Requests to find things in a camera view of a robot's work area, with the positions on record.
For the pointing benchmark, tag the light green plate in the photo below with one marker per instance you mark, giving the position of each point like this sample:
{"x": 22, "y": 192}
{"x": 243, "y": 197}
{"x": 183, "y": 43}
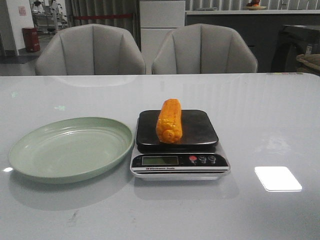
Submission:
{"x": 71, "y": 150}

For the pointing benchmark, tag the right grey upholstered chair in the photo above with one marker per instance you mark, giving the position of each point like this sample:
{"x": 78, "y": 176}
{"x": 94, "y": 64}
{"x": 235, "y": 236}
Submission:
{"x": 203, "y": 49}

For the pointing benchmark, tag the red barrier belt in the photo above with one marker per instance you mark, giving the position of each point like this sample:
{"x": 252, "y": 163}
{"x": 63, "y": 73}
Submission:
{"x": 104, "y": 17}

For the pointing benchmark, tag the grey counter with white top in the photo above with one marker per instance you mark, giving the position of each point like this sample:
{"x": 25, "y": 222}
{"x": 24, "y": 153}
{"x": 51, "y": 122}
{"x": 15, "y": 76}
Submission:
{"x": 258, "y": 28}

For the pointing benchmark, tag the grey upholstered chair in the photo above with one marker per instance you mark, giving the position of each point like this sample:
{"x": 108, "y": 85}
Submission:
{"x": 91, "y": 49}
{"x": 203, "y": 49}

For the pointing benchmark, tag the beige cushion at right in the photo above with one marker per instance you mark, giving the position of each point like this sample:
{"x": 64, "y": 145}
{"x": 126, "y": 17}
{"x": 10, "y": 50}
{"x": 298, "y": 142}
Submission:
{"x": 308, "y": 64}

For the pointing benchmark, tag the left grey upholstered chair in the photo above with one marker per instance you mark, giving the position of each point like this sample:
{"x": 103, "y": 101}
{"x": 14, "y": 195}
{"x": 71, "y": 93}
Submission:
{"x": 91, "y": 49}

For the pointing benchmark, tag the black silver kitchen scale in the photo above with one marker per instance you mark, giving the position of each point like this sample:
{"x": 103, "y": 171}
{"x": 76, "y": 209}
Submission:
{"x": 197, "y": 156}

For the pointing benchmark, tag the dark appliance at right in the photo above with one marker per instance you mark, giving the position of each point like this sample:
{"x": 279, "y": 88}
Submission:
{"x": 292, "y": 41}

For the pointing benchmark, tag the pink wall notice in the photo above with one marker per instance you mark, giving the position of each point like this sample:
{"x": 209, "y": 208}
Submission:
{"x": 22, "y": 11}

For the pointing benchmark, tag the fruit plate on counter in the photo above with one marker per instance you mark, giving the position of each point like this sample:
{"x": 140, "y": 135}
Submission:
{"x": 254, "y": 5}

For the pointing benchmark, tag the white cabinet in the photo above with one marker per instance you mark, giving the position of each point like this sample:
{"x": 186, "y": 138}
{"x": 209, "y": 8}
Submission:
{"x": 157, "y": 18}

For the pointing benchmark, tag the red trash bin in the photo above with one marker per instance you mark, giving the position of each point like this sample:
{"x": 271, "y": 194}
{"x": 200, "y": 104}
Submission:
{"x": 31, "y": 40}

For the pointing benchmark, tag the orange corn cob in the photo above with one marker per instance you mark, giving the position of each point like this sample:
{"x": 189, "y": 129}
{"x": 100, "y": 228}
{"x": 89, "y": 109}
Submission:
{"x": 169, "y": 122}

